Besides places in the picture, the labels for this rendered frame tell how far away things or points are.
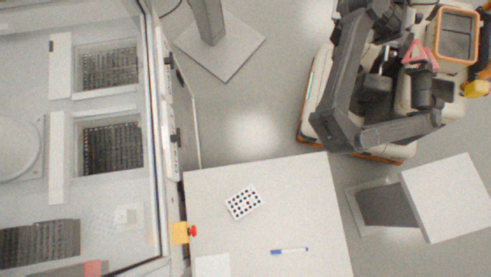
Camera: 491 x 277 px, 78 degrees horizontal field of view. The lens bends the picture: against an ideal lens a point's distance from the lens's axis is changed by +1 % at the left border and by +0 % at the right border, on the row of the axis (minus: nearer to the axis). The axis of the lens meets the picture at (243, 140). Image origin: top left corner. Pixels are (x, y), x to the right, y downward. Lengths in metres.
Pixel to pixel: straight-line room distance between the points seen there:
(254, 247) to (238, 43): 1.51
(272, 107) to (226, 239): 1.14
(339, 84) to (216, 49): 1.61
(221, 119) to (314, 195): 1.05
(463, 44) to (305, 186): 0.81
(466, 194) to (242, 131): 1.26
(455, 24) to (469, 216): 0.73
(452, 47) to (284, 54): 1.17
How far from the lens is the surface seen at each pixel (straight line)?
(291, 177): 1.22
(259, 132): 2.04
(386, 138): 0.85
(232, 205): 1.20
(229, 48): 2.26
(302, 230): 1.21
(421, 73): 1.09
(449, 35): 1.46
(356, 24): 0.85
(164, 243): 1.01
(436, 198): 1.38
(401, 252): 2.15
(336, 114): 0.68
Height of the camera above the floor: 1.96
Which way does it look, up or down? 75 degrees down
